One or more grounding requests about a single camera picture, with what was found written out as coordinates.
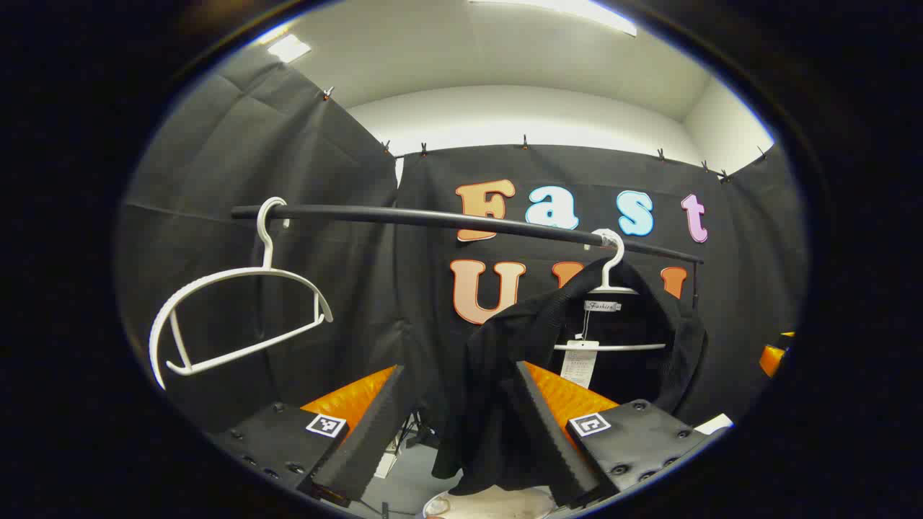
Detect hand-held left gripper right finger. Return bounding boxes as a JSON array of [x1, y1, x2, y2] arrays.
[[515, 360, 730, 509]]

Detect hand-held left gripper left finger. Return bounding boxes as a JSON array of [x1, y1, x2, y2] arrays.
[[208, 364, 417, 509]]

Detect white laundry hamper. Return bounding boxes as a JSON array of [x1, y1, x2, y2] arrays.
[[423, 484, 560, 519]]

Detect black knit garment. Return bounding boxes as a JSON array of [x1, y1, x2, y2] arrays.
[[431, 258, 710, 498]]

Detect white plastic hanger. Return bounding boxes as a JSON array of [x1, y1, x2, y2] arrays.
[[148, 197, 335, 391], [553, 229, 668, 354]]

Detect black stand legs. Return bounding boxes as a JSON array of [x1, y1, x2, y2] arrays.
[[393, 411, 441, 451]]

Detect black backdrop cloth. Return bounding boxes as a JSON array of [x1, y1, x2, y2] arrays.
[[115, 47, 808, 498]]

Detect square ceiling light panel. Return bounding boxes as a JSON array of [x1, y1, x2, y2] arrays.
[[267, 34, 313, 64]]

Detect long ceiling light strip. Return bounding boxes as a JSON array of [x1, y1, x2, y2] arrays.
[[469, 0, 639, 37]]

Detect black clothes rail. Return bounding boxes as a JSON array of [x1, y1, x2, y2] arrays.
[[231, 204, 705, 311]]

